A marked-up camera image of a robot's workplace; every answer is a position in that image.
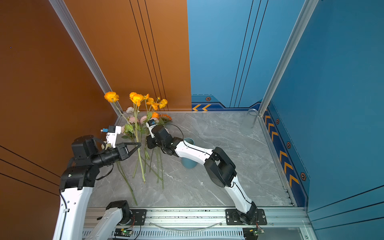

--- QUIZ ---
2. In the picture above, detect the aluminium corner post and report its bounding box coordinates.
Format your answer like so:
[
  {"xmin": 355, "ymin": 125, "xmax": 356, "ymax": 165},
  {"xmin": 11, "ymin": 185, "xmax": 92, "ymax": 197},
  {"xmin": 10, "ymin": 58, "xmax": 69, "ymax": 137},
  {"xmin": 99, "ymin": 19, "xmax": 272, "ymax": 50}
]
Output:
[
  {"xmin": 48, "ymin": 0, "xmax": 124, "ymax": 116},
  {"xmin": 259, "ymin": 0, "xmax": 319, "ymax": 118}
]

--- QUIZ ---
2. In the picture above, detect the white flower stem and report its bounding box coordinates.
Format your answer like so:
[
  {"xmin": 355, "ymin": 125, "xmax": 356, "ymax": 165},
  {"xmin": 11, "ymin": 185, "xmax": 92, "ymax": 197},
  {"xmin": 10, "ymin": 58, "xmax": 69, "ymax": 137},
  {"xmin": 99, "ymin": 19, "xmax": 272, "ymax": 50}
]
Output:
[{"xmin": 103, "ymin": 154, "xmax": 138, "ymax": 207}]

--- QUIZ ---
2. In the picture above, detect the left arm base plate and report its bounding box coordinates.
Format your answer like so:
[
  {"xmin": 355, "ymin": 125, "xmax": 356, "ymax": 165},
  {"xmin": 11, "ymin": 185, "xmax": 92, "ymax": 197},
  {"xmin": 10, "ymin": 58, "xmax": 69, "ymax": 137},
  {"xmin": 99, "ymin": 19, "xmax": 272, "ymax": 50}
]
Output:
[{"xmin": 118, "ymin": 209, "xmax": 147, "ymax": 227}]

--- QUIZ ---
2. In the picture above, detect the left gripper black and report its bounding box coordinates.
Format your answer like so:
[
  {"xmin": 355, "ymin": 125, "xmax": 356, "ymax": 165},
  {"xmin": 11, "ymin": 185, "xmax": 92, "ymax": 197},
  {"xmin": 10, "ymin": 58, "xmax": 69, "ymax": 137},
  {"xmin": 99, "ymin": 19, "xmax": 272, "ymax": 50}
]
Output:
[{"xmin": 92, "ymin": 142, "xmax": 141, "ymax": 170}]

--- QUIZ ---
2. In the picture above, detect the pink rose flower stem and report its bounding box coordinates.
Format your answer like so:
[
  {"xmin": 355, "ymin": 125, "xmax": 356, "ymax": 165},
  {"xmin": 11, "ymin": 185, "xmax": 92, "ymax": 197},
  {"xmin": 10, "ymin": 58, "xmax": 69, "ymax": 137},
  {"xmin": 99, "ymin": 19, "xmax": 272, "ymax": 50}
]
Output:
[{"xmin": 121, "ymin": 115, "xmax": 142, "ymax": 142}]

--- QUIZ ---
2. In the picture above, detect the teal cylindrical vase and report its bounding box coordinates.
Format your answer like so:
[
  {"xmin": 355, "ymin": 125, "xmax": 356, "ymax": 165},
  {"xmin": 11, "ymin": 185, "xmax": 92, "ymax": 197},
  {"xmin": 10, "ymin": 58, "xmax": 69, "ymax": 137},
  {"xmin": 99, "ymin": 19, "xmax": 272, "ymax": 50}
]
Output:
[{"xmin": 181, "ymin": 138, "xmax": 198, "ymax": 169}]

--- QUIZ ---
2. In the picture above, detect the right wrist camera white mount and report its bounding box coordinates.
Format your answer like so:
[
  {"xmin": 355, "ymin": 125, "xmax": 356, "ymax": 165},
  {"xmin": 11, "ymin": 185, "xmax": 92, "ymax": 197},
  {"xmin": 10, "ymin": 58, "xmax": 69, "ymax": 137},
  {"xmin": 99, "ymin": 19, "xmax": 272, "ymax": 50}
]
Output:
[{"xmin": 146, "ymin": 119, "xmax": 157, "ymax": 138}]

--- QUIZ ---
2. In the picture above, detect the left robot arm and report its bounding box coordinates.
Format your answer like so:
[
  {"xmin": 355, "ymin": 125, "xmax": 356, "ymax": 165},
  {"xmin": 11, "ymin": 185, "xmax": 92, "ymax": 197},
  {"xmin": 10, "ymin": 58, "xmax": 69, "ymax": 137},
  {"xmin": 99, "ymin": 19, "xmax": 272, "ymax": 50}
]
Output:
[{"xmin": 53, "ymin": 135, "xmax": 141, "ymax": 240}]

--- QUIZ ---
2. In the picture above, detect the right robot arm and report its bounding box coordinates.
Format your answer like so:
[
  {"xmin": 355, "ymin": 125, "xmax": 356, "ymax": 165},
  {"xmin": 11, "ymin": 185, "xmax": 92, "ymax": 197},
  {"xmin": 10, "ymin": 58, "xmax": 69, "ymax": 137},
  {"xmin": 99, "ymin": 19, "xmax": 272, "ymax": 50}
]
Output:
[{"xmin": 146, "ymin": 120, "xmax": 258, "ymax": 225}]

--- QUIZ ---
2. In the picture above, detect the left green circuit board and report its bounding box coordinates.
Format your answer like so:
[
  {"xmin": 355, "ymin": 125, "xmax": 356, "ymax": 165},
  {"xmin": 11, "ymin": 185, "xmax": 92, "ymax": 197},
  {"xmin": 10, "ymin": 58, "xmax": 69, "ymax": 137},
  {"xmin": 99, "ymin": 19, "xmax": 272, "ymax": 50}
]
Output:
[{"xmin": 114, "ymin": 228, "xmax": 133, "ymax": 239}]

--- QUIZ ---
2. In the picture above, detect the pink carnation flower bunch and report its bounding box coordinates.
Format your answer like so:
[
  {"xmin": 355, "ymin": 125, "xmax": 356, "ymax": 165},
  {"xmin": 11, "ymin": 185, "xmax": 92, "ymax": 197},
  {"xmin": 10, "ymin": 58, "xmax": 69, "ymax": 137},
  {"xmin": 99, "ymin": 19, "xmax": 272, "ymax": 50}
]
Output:
[{"xmin": 140, "ymin": 115, "xmax": 165, "ymax": 189}]

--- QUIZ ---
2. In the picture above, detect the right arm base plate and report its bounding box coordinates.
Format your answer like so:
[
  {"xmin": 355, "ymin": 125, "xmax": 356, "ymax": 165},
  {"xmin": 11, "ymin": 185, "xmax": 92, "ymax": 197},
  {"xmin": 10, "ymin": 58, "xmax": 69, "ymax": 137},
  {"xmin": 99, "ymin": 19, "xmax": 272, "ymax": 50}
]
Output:
[{"xmin": 225, "ymin": 209, "xmax": 268, "ymax": 226}]

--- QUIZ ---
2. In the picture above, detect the orange gerbera flower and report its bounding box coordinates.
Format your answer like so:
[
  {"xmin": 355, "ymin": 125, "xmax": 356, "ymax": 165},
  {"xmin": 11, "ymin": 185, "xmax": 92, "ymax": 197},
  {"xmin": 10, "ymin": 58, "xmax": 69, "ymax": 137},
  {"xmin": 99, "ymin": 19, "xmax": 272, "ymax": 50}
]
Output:
[{"xmin": 152, "ymin": 112, "xmax": 173, "ymax": 125}]

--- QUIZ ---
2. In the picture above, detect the clear glass cylinder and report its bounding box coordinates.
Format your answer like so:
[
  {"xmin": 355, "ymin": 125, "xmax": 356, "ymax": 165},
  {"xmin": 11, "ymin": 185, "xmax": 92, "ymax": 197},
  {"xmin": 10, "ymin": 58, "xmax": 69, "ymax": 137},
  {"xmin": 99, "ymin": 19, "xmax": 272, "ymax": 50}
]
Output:
[{"xmin": 240, "ymin": 109, "xmax": 259, "ymax": 132}]

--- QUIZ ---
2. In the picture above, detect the orange poppy flower stem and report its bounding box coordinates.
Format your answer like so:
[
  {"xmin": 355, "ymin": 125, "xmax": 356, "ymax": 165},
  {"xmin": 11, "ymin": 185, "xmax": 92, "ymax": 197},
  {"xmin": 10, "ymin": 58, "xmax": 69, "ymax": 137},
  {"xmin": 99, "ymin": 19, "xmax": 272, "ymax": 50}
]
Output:
[{"xmin": 104, "ymin": 91, "xmax": 169, "ymax": 183}]

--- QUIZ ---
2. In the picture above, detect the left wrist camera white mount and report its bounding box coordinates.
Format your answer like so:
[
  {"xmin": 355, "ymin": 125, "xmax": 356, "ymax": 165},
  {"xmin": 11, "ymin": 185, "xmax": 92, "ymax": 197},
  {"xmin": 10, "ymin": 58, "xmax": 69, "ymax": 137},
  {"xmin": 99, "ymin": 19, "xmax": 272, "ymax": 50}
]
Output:
[{"xmin": 100, "ymin": 126, "xmax": 122, "ymax": 148}]

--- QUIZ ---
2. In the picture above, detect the left aluminium corner post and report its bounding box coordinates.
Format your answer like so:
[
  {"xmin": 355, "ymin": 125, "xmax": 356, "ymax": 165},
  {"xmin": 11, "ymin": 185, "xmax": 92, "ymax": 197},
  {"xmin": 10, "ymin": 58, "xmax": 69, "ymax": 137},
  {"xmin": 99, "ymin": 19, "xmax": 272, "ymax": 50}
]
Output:
[{"xmin": 48, "ymin": 0, "xmax": 124, "ymax": 116}]

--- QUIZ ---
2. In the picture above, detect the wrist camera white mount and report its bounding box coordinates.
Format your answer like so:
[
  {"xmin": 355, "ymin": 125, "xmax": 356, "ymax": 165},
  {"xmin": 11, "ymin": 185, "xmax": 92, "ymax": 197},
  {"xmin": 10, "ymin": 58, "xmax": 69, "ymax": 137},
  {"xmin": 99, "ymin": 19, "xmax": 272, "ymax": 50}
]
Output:
[
  {"xmin": 100, "ymin": 126, "xmax": 122, "ymax": 148},
  {"xmin": 146, "ymin": 119, "xmax": 157, "ymax": 138}
]

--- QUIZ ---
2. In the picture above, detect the aluminium front rail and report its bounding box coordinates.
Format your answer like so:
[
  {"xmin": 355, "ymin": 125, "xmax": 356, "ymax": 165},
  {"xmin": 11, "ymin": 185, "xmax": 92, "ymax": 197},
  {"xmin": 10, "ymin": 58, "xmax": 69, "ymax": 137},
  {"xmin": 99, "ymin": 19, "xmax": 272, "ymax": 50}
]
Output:
[{"xmin": 53, "ymin": 206, "xmax": 319, "ymax": 240}]

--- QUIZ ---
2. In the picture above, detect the right aluminium corner post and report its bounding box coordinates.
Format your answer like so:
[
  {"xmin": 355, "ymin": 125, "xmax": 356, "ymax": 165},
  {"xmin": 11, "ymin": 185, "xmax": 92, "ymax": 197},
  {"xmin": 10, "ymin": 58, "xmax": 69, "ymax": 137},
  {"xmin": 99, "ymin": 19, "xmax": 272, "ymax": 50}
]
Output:
[{"xmin": 259, "ymin": 0, "xmax": 319, "ymax": 118}]

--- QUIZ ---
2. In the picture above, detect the right circuit board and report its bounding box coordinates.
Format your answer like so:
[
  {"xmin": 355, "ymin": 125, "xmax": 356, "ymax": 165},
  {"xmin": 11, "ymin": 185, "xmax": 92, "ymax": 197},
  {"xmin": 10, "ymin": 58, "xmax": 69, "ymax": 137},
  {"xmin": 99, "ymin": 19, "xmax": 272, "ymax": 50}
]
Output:
[{"xmin": 243, "ymin": 228, "xmax": 265, "ymax": 240}]

